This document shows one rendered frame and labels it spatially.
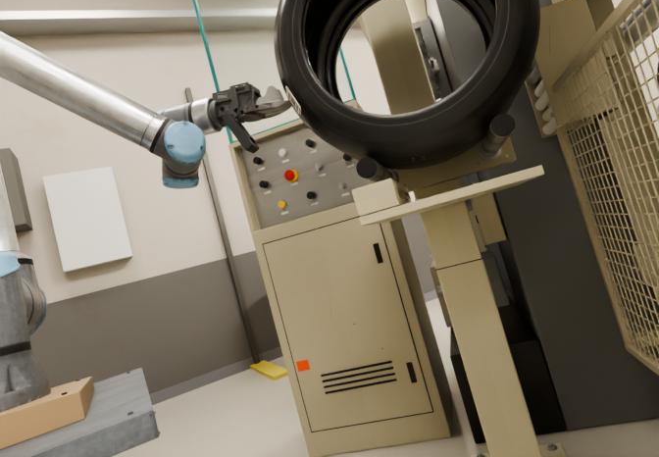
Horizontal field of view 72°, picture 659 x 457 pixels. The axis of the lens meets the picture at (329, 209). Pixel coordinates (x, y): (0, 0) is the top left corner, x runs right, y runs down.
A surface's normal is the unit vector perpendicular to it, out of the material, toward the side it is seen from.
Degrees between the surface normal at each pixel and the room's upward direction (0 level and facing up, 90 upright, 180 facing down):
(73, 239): 90
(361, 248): 90
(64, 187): 90
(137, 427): 90
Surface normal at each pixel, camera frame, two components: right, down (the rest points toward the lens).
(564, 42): -0.26, -0.01
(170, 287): 0.40, -0.18
